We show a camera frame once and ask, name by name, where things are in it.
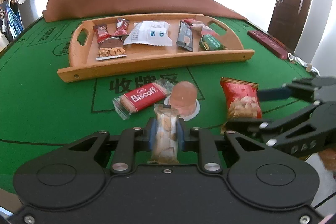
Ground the black coffee stick sachet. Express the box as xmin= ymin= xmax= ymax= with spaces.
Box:
xmin=176 ymin=21 xmax=193 ymax=52

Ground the brown almond chocolate bar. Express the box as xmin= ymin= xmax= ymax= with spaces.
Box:
xmin=96 ymin=37 xmax=127 ymax=61

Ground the red long stick sachet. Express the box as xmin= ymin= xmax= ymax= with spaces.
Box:
xmin=112 ymin=18 xmax=129 ymax=37

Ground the pink snack packet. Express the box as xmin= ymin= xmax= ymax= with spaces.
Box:
xmin=183 ymin=18 xmax=218 ymax=36

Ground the white snack packet with barcode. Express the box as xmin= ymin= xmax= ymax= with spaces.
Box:
xmin=123 ymin=20 xmax=173 ymax=47

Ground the red chocolate bar packet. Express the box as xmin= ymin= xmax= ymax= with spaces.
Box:
xmin=93 ymin=24 xmax=110 ymax=43

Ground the paper shopping bag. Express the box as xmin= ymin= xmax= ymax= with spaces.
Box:
xmin=0 ymin=33 xmax=9 ymax=52

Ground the green candy packet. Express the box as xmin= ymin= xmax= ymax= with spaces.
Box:
xmin=199 ymin=34 xmax=227 ymax=51

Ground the red phone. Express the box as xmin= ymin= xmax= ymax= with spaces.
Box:
xmin=247 ymin=30 xmax=290 ymax=60

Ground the clear cracker packet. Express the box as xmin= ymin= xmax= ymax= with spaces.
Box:
xmin=148 ymin=104 xmax=180 ymax=164

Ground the red Biscoff biscuit packet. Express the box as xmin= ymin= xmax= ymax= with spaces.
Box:
xmin=113 ymin=79 xmax=174 ymax=120

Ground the phone charm strap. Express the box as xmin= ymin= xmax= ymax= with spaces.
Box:
xmin=287 ymin=52 xmax=321 ymax=77

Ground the red peanut snack bag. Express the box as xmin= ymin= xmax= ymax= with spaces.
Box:
xmin=220 ymin=77 xmax=262 ymax=120

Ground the pink jelly cup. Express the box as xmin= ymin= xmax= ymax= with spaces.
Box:
xmin=164 ymin=81 xmax=201 ymax=121

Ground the dark wooden door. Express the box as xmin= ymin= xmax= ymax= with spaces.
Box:
xmin=268 ymin=0 xmax=311 ymax=51

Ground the blue lanyard bundle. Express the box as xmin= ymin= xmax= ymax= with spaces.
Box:
xmin=0 ymin=0 xmax=25 ymax=40

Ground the wooden serving tray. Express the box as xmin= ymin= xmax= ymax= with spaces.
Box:
xmin=57 ymin=13 xmax=254 ymax=83

